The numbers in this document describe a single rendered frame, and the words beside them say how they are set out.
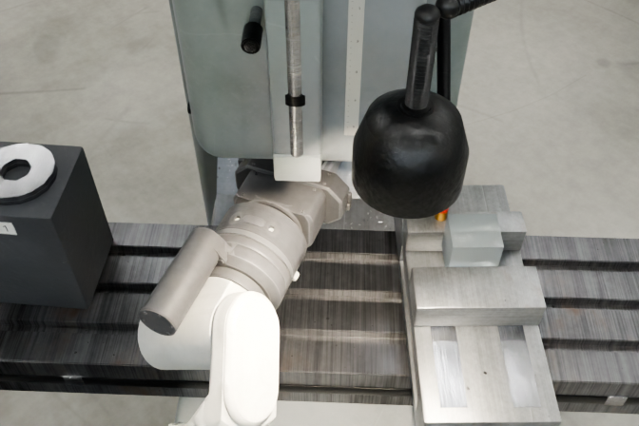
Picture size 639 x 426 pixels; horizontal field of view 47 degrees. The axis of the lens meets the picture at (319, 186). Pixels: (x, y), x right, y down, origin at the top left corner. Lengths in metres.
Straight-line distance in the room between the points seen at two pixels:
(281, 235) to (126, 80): 2.31
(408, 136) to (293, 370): 0.56
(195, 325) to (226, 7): 0.26
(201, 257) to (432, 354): 0.34
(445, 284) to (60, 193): 0.46
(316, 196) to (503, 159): 1.92
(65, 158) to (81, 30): 2.34
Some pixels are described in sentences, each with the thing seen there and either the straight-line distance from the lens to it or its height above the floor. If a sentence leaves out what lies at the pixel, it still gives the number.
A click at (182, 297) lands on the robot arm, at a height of 1.29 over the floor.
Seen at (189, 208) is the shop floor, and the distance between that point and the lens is 2.42.
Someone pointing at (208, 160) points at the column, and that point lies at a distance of 1.35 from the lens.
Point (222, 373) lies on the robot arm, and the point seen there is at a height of 1.27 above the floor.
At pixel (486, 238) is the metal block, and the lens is 0.89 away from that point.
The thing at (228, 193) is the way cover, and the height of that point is 0.93.
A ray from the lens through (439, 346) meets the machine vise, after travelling 0.88.
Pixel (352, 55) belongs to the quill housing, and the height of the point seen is 1.45.
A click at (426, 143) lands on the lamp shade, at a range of 0.42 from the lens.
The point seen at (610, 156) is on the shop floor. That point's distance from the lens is 2.74.
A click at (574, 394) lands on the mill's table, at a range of 1.01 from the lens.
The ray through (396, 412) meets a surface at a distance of 1.00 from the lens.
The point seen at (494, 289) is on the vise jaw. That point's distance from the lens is 0.89.
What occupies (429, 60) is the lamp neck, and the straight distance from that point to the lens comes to 0.41.
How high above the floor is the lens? 1.80
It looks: 47 degrees down
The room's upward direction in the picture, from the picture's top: straight up
